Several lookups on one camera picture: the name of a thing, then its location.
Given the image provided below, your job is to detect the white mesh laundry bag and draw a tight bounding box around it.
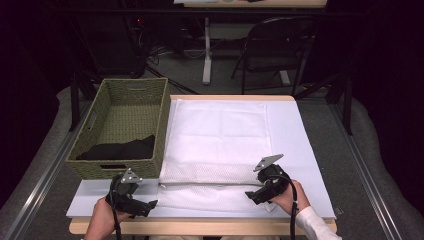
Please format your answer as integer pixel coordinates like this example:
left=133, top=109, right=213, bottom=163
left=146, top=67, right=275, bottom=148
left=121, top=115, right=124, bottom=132
left=156, top=98, right=278, bottom=214

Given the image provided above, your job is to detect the left hand-held gripper black cable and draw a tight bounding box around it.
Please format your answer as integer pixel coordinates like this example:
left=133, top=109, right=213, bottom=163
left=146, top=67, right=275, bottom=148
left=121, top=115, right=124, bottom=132
left=109, top=179, right=123, bottom=240

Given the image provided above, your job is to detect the person's right hand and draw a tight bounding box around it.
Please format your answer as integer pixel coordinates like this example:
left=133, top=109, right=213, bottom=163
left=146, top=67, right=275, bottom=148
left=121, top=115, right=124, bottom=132
left=269, top=179, right=311, bottom=216

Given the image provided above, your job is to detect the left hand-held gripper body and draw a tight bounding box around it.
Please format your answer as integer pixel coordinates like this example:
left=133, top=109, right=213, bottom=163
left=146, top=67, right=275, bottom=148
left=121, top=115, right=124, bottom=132
left=105, top=168, right=143, bottom=214

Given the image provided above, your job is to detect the black folding chair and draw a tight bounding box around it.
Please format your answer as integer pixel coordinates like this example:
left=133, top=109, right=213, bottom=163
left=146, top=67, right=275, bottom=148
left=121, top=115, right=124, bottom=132
left=230, top=15, right=321, bottom=97

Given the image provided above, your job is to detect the metal rail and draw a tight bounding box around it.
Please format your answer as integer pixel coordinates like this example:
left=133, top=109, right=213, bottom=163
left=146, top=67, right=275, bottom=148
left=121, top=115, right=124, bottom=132
left=328, top=99, right=404, bottom=240
left=3, top=99, right=98, bottom=240

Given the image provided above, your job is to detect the person's left hand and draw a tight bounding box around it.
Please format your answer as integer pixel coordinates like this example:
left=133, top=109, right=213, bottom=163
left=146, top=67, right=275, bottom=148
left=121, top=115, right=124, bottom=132
left=88, top=197, right=134, bottom=239

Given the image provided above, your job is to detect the black cloth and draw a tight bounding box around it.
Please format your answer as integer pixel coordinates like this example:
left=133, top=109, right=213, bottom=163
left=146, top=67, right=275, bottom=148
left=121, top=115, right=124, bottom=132
left=76, top=134, right=157, bottom=161

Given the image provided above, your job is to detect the right hand-held gripper black cable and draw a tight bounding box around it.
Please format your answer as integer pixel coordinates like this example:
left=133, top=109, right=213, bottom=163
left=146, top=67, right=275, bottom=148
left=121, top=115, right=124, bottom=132
left=273, top=174, right=299, bottom=240

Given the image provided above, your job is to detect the green woven basket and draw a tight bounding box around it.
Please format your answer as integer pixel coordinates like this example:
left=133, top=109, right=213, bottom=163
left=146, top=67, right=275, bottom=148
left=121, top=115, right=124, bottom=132
left=64, top=77, right=172, bottom=180

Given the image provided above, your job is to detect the desk with white legs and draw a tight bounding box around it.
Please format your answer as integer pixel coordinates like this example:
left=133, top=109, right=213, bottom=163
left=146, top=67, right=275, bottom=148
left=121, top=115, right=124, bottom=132
left=173, top=0, right=330, bottom=87

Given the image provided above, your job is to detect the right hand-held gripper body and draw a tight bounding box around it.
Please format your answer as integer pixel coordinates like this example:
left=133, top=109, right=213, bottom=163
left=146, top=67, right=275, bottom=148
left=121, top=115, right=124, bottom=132
left=252, top=153, right=293, bottom=198

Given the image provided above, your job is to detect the wooden table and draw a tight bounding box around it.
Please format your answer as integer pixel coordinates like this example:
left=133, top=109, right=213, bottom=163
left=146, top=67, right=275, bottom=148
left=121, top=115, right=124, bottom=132
left=68, top=94, right=338, bottom=236

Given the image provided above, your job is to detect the black floor cable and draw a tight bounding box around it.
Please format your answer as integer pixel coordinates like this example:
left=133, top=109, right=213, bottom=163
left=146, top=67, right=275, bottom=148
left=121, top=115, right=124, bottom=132
left=144, top=64, right=198, bottom=95

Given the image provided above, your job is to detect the white board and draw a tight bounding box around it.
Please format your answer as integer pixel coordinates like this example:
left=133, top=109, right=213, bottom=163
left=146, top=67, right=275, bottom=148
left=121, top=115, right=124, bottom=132
left=65, top=99, right=337, bottom=220

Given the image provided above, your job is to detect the hand-held gripper black cable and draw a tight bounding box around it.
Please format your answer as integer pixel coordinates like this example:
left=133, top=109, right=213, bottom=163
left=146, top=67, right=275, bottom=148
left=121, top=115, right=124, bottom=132
left=109, top=179, right=123, bottom=240
left=273, top=174, right=299, bottom=240

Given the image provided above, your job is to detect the black stand leg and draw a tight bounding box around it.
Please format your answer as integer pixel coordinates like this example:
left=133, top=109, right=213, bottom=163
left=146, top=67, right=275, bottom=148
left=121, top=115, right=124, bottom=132
left=68, top=71, right=83, bottom=132
left=342, top=74, right=354, bottom=136

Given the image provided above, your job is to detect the dark computer tower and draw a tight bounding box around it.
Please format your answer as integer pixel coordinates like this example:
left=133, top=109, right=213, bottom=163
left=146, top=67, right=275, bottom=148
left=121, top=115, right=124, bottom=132
left=74, top=13, right=148, bottom=78

